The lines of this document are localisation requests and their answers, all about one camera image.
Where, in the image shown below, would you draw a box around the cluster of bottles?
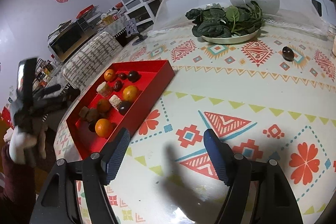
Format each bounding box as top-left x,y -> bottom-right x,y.
34,59 -> 57,90

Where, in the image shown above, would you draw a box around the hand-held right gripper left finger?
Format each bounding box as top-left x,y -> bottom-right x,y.
29,127 -> 131,224

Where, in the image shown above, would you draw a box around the grey lace table cover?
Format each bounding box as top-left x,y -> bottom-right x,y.
105,15 -> 132,39

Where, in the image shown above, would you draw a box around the white fruit chunk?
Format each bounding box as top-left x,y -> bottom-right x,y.
109,94 -> 122,109
96,82 -> 111,96

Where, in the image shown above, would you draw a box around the red shallow box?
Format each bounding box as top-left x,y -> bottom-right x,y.
66,60 -> 176,160

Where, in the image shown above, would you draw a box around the white oval plate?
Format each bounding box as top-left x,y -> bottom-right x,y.
202,27 -> 259,44

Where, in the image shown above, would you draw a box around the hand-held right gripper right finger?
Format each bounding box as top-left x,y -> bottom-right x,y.
203,129 -> 305,224

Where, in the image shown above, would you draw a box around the person's left hand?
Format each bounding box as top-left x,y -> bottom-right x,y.
9,132 -> 37,164

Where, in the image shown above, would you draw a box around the white appliance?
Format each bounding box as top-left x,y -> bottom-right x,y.
299,0 -> 336,30

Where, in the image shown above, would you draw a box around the patterned fabric chair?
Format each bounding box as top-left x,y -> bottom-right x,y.
62,31 -> 124,89

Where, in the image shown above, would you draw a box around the orange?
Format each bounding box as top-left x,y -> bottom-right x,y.
95,118 -> 113,138
97,99 -> 112,113
104,69 -> 117,82
122,85 -> 139,102

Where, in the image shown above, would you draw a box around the large white drawer unit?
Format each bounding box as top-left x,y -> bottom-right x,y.
123,0 -> 161,28

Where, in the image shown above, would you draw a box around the red flat box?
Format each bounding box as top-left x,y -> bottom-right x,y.
77,5 -> 95,18

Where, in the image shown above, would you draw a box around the red object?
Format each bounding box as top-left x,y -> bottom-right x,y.
1,106 -> 15,130

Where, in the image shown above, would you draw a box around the black microwave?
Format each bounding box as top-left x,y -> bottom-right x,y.
49,21 -> 87,62

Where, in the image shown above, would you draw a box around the spinach leaves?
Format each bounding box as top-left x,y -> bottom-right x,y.
185,1 -> 264,38

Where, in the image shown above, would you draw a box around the person's left forearm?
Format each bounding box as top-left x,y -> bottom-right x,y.
0,145 -> 36,216

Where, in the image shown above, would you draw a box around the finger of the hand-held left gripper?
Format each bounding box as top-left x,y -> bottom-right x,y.
37,88 -> 81,112
39,85 -> 61,97

